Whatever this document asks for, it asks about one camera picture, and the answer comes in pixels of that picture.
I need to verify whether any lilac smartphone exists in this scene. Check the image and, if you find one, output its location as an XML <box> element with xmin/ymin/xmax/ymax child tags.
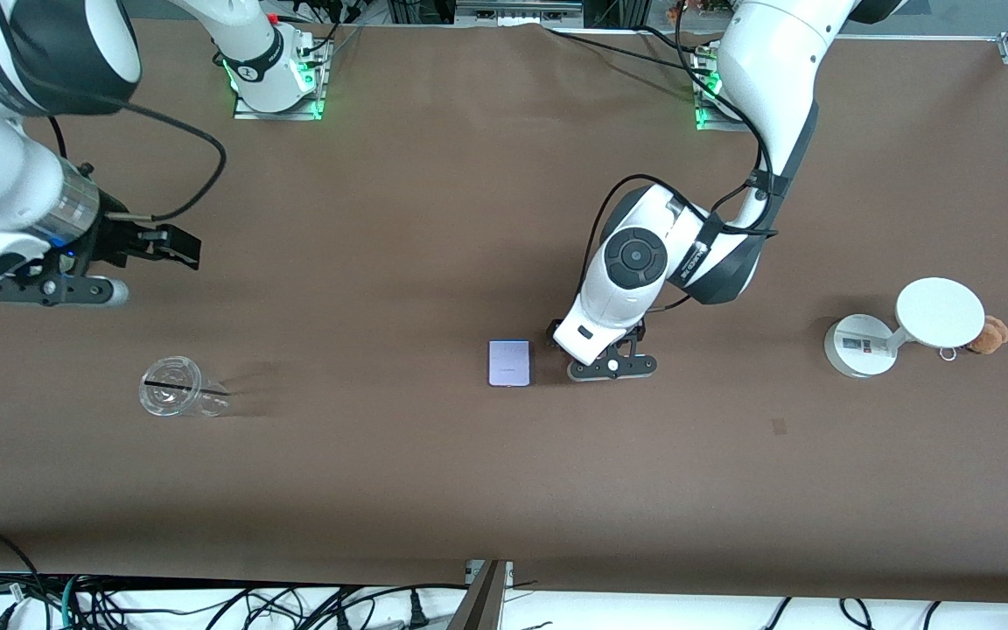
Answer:
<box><xmin>487</xmin><ymin>339</ymin><xmax>536</xmax><ymax>388</ymax></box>

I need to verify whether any black straw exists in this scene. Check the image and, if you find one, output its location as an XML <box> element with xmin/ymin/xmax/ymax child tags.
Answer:
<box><xmin>143</xmin><ymin>380</ymin><xmax>231</xmax><ymax>399</ymax></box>

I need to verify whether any clear plastic cup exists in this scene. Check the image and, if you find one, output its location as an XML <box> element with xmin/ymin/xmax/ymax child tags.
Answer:
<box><xmin>138</xmin><ymin>354</ymin><xmax>232</xmax><ymax>419</ymax></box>

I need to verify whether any white round desk lamp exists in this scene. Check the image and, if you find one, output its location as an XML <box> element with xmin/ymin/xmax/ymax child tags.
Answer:
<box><xmin>823</xmin><ymin>276</ymin><xmax>987</xmax><ymax>379</ymax></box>

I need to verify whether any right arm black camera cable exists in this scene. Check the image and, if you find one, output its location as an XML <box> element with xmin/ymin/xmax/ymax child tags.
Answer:
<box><xmin>49</xmin><ymin>99</ymin><xmax>228</xmax><ymax>222</ymax></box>

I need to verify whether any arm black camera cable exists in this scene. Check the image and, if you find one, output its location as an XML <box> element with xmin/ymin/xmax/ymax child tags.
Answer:
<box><xmin>49</xmin><ymin>99</ymin><xmax>228</xmax><ymax>222</ymax></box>
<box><xmin>577</xmin><ymin>9</ymin><xmax>781</xmax><ymax>318</ymax></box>

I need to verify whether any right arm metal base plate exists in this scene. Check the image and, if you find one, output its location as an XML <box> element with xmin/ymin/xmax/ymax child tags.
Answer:
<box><xmin>233</xmin><ymin>35</ymin><xmax>327</xmax><ymax>121</ymax></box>

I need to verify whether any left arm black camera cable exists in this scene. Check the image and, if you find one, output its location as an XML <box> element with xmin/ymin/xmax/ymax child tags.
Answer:
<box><xmin>577</xmin><ymin>9</ymin><xmax>781</xmax><ymax>318</ymax></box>

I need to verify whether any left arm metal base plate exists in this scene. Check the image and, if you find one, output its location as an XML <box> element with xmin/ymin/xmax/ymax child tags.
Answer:
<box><xmin>694</xmin><ymin>44</ymin><xmax>739</xmax><ymax>132</ymax></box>

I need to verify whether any long black table cable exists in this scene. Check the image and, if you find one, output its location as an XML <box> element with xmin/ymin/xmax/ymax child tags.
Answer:
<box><xmin>548</xmin><ymin>29</ymin><xmax>706</xmax><ymax>69</ymax></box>

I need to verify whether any aluminium profile post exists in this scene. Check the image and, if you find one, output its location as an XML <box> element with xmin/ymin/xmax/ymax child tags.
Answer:
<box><xmin>447</xmin><ymin>560</ymin><xmax>514</xmax><ymax>630</ymax></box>

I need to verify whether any aluminium rail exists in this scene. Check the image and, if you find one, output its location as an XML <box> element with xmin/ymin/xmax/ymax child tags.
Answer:
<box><xmin>455</xmin><ymin>0</ymin><xmax>585</xmax><ymax>24</ymax></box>

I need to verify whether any teal cable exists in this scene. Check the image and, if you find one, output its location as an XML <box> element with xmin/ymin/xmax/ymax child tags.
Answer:
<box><xmin>60</xmin><ymin>573</ymin><xmax>83</xmax><ymax>630</ymax></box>

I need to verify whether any brown plush keychain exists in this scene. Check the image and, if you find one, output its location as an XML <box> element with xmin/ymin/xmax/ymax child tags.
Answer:
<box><xmin>939</xmin><ymin>315</ymin><xmax>1008</xmax><ymax>361</ymax></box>

